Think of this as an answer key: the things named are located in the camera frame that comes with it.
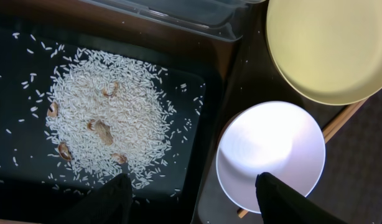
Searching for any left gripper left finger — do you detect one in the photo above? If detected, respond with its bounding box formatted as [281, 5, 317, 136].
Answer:
[54, 174, 133, 224]

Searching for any wooden chopstick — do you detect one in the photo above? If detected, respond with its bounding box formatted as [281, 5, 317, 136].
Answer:
[236, 98, 368, 219]
[322, 104, 356, 138]

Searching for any brown serving tray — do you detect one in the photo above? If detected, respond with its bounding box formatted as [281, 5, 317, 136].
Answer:
[190, 0, 382, 224]

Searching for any black plastic tray bin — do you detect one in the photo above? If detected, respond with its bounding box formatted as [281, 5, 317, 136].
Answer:
[0, 23, 223, 223]

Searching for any white pink bowl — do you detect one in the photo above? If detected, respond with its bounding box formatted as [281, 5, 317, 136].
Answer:
[215, 101, 326, 213]

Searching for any clear plastic waste bin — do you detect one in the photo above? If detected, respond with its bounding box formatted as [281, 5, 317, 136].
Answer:
[84, 0, 264, 42]

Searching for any pile of white rice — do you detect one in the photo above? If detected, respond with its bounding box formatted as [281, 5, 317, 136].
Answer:
[42, 44, 192, 199]

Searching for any yellow plate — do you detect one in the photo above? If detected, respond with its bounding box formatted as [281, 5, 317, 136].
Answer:
[266, 0, 382, 105]

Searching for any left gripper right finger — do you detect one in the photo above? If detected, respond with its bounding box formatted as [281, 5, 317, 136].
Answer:
[255, 172, 345, 224]

